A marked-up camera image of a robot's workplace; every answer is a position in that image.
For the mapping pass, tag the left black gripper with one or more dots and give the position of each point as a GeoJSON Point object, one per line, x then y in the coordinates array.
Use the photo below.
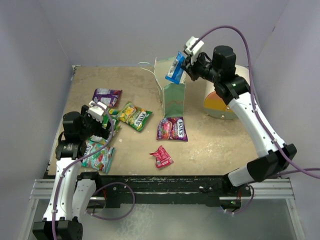
{"type": "Point", "coordinates": [101, 131]}

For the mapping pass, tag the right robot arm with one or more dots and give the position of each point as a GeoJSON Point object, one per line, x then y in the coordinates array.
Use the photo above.
{"type": "Point", "coordinates": [272, 151]}

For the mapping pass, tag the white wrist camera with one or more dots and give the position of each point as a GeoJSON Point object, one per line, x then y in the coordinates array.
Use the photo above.
{"type": "Point", "coordinates": [192, 48]}
{"type": "Point", "coordinates": [97, 110]}

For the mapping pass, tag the purple Fox's candy bag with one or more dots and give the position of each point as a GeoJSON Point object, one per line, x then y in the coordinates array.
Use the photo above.
{"type": "Point", "coordinates": [172, 128]}

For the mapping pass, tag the green paper bag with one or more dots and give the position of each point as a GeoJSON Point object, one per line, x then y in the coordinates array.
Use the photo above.
{"type": "Point", "coordinates": [172, 95]}

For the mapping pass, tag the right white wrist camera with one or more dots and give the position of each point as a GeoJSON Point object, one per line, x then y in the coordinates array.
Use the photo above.
{"type": "Point", "coordinates": [192, 48]}

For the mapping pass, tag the red snack packet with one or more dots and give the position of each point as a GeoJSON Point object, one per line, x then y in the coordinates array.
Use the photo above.
{"type": "Point", "coordinates": [162, 158]}

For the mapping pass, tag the teal Fox's candy bag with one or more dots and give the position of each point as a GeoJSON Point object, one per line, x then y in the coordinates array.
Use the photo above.
{"type": "Point", "coordinates": [101, 160]}

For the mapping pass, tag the purple snack packet back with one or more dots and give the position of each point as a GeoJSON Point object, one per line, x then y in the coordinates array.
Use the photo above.
{"type": "Point", "coordinates": [108, 97]}

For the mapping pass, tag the green snack packet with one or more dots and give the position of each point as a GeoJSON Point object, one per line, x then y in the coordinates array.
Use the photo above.
{"type": "Point", "coordinates": [100, 140]}
{"type": "Point", "coordinates": [113, 113]}

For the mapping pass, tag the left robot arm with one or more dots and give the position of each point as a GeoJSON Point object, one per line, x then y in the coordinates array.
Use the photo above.
{"type": "Point", "coordinates": [65, 170]}

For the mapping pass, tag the white round drawer box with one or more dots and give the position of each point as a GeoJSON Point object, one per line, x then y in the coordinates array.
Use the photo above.
{"type": "Point", "coordinates": [215, 106]}

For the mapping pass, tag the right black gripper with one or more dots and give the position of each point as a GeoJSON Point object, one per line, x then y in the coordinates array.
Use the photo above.
{"type": "Point", "coordinates": [190, 68]}

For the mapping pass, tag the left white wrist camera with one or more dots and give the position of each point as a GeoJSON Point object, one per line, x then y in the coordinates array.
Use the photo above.
{"type": "Point", "coordinates": [97, 110]}

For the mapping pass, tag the blue snack packet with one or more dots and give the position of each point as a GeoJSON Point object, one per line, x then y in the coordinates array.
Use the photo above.
{"type": "Point", "coordinates": [175, 71]}

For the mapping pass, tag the black base frame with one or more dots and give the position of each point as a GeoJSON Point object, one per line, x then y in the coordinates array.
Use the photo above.
{"type": "Point", "coordinates": [208, 190]}

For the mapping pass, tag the yellow green Fox's candy bag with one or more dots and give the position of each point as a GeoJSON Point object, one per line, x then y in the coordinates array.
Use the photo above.
{"type": "Point", "coordinates": [134, 116]}

